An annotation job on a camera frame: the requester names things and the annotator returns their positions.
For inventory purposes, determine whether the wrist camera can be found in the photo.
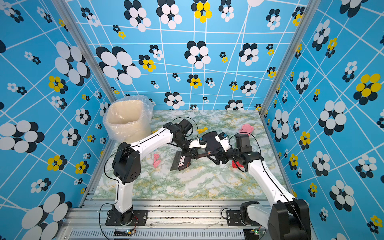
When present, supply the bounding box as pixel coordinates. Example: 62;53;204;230
215;132;232;152
189;138;207;149

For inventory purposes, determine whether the pink paper scrap left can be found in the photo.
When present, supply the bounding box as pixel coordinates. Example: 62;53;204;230
153;154;161;169

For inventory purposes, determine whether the black dustpan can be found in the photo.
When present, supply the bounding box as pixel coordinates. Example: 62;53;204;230
199;131;223;157

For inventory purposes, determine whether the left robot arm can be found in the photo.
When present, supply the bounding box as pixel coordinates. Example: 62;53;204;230
109;119;201;226

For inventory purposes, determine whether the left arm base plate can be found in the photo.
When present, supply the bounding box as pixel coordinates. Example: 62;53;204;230
105;210;149;227

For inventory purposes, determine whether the beige trash bin with liner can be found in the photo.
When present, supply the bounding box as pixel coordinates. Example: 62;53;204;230
103;95;154;144

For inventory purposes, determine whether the aluminium frame rail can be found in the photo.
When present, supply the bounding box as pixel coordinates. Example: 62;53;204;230
57;199;274;240

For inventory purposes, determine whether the pink paper scrap right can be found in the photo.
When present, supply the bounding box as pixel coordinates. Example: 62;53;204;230
239;124;254;136

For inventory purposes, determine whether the red paper scrap right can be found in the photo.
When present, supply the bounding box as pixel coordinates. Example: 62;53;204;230
232;161;244;169

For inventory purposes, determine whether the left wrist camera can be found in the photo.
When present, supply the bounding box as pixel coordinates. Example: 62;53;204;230
189;138;207;149

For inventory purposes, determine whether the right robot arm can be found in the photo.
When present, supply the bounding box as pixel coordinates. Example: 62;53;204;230
215;133;312;240

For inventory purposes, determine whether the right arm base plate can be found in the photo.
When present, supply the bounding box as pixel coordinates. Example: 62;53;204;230
224;209;261;228

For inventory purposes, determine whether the pink paper scrap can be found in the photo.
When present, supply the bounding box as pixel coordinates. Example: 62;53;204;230
239;124;254;136
153;154;161;169

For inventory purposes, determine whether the yellow paper scrap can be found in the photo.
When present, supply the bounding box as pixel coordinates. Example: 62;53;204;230
198;127;208;134

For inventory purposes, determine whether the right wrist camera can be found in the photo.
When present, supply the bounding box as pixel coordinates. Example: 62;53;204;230
215;132;232;152

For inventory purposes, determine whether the cartoon face hand brush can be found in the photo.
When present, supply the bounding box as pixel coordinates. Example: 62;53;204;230
170;151;195;171

